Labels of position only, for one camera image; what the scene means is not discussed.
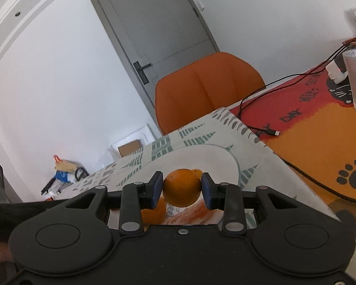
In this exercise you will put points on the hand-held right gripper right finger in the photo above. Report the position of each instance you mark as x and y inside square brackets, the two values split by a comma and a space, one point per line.
[207, 191]

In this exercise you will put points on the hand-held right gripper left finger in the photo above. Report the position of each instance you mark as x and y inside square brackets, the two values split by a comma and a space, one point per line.
[157, 188]

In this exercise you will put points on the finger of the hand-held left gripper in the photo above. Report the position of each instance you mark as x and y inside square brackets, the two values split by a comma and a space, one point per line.
[32, 207]

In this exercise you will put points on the orange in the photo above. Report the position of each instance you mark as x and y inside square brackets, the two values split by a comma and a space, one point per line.
[154, 215]
[181, 187]

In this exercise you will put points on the white plate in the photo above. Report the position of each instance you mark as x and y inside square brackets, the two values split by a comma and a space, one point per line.
[201, 157]

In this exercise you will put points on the peeled tangerine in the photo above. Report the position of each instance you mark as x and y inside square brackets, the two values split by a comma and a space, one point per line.
[192, 213]

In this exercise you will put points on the blue and white bag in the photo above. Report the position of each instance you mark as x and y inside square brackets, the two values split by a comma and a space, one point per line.
[63, 176]

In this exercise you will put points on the brown cardboard piece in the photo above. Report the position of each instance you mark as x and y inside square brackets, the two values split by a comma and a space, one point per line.
[130, 148]

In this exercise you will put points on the black metal rack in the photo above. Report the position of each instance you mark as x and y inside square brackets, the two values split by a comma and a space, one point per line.
[80, 173]

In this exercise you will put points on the patterned tablecloth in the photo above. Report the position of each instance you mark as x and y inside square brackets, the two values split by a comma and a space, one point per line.
[213, 127]

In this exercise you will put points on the orange chair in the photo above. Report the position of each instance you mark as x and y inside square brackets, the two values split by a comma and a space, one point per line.
[207, 86]

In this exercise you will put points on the red and orange mat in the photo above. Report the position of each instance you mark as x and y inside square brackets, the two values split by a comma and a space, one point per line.
[308, 142]

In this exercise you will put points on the grey door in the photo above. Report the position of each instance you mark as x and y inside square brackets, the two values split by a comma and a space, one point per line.
[160, 20]

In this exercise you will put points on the white charger device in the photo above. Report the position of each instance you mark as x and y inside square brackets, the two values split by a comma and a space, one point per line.
[336, 71]

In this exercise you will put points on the small white light switch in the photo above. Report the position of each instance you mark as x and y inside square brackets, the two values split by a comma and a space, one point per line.
[201, 5]

